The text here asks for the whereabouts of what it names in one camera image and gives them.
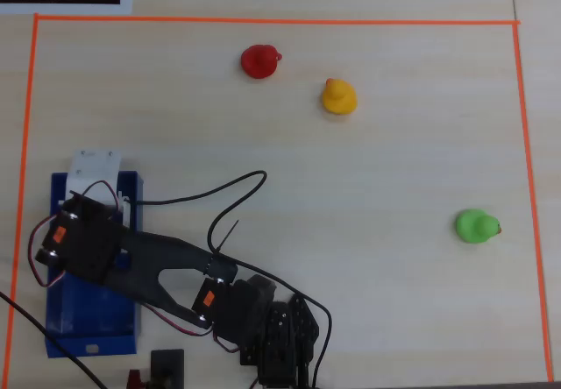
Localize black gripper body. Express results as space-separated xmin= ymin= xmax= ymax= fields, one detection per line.
xmin=60 ymin=189 xmax=132 ymax=230

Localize blue plastic box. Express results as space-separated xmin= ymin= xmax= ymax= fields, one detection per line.
xmin=45 ymin=170 xmax=145 ymax=358

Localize red rubber duck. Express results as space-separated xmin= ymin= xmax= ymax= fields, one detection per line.
xmin=240 ymin=44 xmax=284 ymax=80

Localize yellow rubber duck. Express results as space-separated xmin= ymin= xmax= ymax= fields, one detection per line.
xmin=321 ymin=77 xmax=359 ymax=116

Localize green rubber duck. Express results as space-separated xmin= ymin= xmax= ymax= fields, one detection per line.
xmin=455 ymin=208 xmax=503 ymax=245

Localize orange tape strip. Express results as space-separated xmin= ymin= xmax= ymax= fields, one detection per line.
xmin=33 ymin=13 xmax=522 ymax=27
xmin=1 ymin=14 xmax=41 ymax=378
xmin=511 ymin=22 xmax=556 ymax=383

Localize black zip tie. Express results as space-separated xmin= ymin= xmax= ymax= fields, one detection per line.
xmin=217 ymin=219 xmax=240 ymax=255

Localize black table clamp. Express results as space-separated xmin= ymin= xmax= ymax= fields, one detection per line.
xmin=150 ymin=349 xmax=186 ymax=389

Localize white camera housing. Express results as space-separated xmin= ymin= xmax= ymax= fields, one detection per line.
xmin=65 ymin=148 xmax=134 ymax=228

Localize red white black wrist wires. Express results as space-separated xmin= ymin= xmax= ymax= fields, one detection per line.
xmin=27 ymin=180 xmax=126 ymax=288

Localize thick black cable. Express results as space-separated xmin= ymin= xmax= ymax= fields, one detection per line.
xmin=0 ymin=291 xmax=109 ymax=389

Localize red white black base wires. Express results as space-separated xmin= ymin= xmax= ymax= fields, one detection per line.
xmin=138 ymin=304 xmax=243 ymax=355

